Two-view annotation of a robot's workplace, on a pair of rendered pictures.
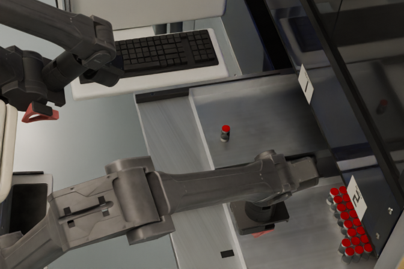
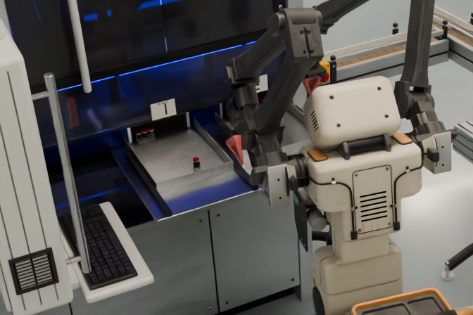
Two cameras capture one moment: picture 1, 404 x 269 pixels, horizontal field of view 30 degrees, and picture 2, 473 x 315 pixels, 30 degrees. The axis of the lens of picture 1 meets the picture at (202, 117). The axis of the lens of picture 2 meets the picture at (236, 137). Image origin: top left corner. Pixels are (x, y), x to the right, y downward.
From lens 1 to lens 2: 2.62 m
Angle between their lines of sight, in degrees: 69
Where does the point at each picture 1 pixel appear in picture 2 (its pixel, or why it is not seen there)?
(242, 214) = (317, 69)
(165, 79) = (122, 230)
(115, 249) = not seen: outside the picture
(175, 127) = (191, 193)
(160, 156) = (223, 195)
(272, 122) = (174, 154)
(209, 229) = not seen: hidden behind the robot
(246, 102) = (156, 166)
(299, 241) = not seen: hidden behind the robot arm
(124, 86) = (134, 250)
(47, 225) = not seen: outside the picture
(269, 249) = (285, 142)
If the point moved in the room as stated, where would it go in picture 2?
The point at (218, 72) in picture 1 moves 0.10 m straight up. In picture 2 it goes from (108, 205) to (103, 179)
